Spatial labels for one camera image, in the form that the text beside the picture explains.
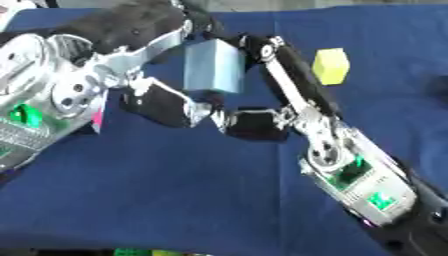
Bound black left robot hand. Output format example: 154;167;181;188
56;0;226;130

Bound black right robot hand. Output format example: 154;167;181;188
210;33;347;142

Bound light blue block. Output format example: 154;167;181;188
182;38;247;95

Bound yellow block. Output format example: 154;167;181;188
309;47;352;86

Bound green block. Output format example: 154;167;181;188
112;247;154;256

